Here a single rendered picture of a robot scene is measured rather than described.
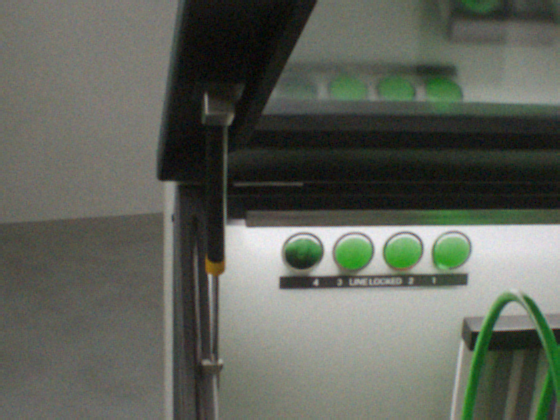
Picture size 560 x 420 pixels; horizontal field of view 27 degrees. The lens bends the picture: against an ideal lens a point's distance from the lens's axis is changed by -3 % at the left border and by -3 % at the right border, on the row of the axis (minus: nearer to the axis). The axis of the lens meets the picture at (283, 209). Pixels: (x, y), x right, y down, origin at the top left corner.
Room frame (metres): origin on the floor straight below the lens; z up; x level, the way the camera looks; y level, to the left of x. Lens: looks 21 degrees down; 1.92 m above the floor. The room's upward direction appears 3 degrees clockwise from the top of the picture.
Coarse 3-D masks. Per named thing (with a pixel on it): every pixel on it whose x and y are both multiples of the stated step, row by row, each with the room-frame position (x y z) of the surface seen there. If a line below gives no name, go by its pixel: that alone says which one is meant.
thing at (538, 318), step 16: (496, 304) 1.14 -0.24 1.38; (528, 304) 1.05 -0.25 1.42; (496, 320) 1.17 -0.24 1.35; (544, 320) 1.02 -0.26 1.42; (480, 336) 1.18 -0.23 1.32; (544, 336) 1.00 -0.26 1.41; (480, 352) 1.19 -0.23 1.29; (480, 368) 1.20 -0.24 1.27; (464, 400) 1.21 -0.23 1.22; (464, 416) 1.21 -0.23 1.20
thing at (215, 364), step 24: (216, 144) 0.95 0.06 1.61; (216, 168) 0.97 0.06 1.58; (216, 192) 0.98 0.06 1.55; (216, 216) 0.99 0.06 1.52; (216, 240) 1.01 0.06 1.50; (216, 264) 1.02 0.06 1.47; (216, 288) 1.04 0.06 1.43; (216, 312) 1.06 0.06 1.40; (216, 336) 1.08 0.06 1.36; (216, 360) 1.10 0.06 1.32; (216, 384) 1.10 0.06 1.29
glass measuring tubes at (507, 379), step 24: (504, 336) 1.26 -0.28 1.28; (528, 336) 1.26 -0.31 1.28; (504, 360) 1.27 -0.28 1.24; (528, 360) 1.27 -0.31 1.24; (456, 384) 1.29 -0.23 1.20; (480, 384) 1.26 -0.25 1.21; (504, 384) 1.27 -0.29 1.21; (528, 384) 1.27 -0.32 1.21; (456, 408) 1.28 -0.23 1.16; (480, 408) 1.29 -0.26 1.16; (504, 408) 1.28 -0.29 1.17; (528, 408) 1.27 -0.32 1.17; (552, 408) 1.28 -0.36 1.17
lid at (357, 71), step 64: (192, 0) 0.82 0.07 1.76; (256, 0) 0.83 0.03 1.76; (320, 0) 0.77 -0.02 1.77; (384, 0) 0.78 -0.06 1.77; (448, 0) 0.78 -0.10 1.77; (512, 0) 0.78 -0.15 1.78; (192, 64) 0.94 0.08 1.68; (256, 64) 0.92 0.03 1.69; (320, 64) 0.91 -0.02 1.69; (384, 64) 0.92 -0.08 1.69; (448, 64) 0.92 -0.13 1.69; (512, 64) 0.92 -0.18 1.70; (192, 128) 1.18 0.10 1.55; (256, 128) 1.11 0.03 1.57; (320, 128) 1.12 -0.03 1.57; (384, 128) 1.13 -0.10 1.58; (448, 128) 1.13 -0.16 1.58; (512, 128) 1.14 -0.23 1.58
